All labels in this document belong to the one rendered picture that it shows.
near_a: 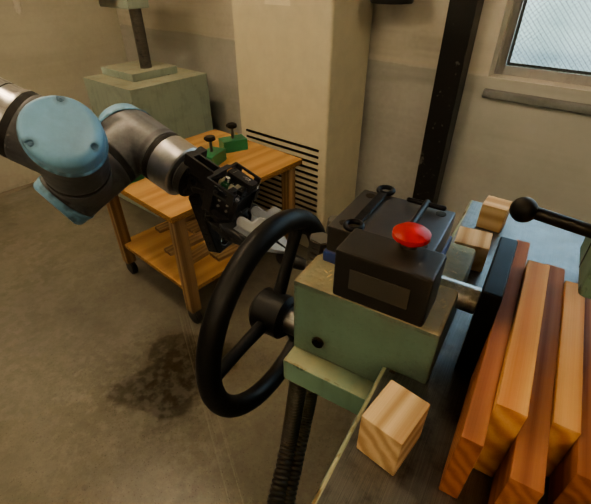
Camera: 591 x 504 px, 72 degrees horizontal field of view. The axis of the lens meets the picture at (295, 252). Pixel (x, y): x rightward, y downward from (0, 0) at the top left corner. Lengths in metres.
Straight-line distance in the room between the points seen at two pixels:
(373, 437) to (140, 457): 1.16
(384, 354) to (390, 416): 0.08
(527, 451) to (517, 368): 0.05
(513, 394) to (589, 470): 0.06
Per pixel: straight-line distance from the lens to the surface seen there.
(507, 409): 0.29
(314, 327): 0.39
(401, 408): 0.31
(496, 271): 0.36
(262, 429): 1.39
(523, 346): 0.33
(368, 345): 0.37
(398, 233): 0.32
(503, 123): 1.76
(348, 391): 0.40
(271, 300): 0.53
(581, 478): 0.32
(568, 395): 0.35
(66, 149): 0.56
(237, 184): 0.64
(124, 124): 0.73
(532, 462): 0.31
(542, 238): 0.62
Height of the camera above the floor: 1.19
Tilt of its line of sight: 36 degrees down
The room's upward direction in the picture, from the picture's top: straight up
